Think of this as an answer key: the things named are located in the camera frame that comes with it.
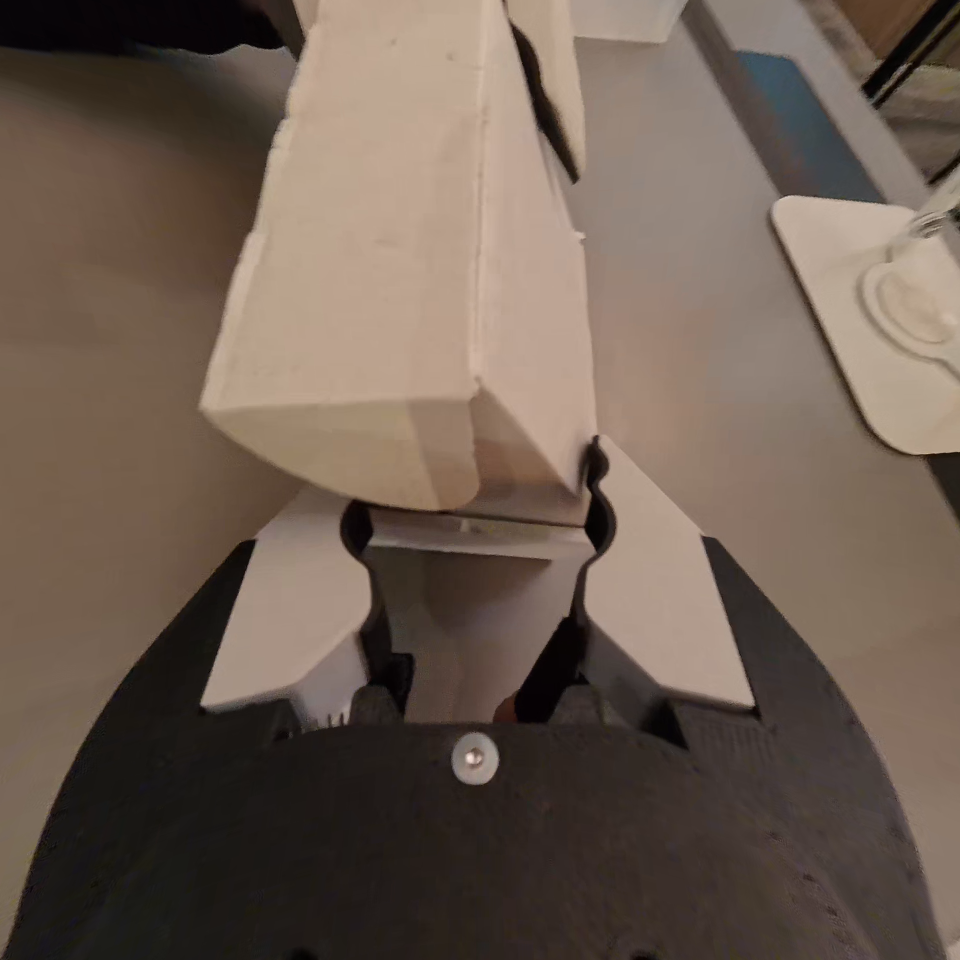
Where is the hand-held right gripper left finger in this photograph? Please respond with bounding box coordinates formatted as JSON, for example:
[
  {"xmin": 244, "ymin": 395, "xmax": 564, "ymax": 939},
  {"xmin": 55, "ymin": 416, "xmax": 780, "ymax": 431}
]
[{"xmin": 201, "ymin": 487, "xmax": 376, "ymax": 721}]

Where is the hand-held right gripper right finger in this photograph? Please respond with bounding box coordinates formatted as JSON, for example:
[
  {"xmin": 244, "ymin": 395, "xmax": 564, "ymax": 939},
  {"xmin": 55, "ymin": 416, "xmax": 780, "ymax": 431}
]
[{"xmin": 573, "ymin": 435, "xmax": 755, "ymax": 725}]

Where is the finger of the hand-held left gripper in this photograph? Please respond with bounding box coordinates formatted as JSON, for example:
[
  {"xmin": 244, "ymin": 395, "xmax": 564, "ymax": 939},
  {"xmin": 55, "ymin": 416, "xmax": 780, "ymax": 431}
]
[{"xmin": 510, "ymin": 0, "xmax": 586, "ymax": 183}]

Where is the white cardboard box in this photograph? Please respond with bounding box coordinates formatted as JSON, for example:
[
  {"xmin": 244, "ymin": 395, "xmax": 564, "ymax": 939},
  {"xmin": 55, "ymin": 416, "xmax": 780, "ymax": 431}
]
[{"xmin": 198, "ymin": 0, "xmax": 599, "ymax": 560}]

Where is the small white box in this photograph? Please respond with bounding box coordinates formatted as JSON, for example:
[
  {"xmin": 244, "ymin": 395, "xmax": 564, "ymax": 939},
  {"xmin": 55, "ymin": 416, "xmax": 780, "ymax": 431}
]
[{"xmin": 573, "ymin": 0, "xmax": 685, "ymax": 44}]

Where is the blue pad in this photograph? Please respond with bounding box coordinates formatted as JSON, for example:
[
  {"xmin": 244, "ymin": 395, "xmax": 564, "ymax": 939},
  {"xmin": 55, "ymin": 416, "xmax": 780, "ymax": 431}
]
[{"xmin": 733, "ymin": 51, "xmax": 888, "ymax": 205}]

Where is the white desk lamp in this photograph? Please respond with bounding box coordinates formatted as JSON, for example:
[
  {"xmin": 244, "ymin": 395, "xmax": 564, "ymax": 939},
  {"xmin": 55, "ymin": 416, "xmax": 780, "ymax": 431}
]
[{"xmin": 771, "ymin": 180, "xmax": 960, "ymax": 456}]

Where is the wooden table with black legs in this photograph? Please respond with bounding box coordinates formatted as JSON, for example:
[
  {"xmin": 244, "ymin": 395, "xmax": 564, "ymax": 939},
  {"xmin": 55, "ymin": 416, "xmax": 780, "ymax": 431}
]
[{"xmin": 858, "ymin": 0, "xmax": 960, "ymax": 110}]

